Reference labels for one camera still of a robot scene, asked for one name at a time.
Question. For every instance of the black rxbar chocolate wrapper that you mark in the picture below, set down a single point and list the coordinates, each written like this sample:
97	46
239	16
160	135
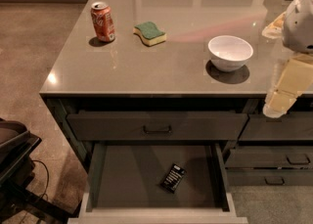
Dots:
173	178

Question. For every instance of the right top drawer front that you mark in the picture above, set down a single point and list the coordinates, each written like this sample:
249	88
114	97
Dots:
292	126

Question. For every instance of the orange soda can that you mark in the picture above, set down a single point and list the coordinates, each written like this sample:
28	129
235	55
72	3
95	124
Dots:
102	20

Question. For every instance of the closed top drawer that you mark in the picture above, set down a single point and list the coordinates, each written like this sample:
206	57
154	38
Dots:
127	126

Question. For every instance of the black top drawer handle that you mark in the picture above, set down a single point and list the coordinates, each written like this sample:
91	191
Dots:
164	130

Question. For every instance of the open middle drawer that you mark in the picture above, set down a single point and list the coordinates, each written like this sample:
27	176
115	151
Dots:
123	187

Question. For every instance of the right middle drawer front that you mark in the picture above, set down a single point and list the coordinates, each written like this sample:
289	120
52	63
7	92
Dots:
270	157

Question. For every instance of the green and yellow sponge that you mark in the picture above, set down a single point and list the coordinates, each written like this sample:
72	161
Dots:
149	33

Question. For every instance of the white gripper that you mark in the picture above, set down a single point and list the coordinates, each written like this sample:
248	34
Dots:
299	27

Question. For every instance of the white bowl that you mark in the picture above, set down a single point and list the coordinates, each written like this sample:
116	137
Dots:
229	53

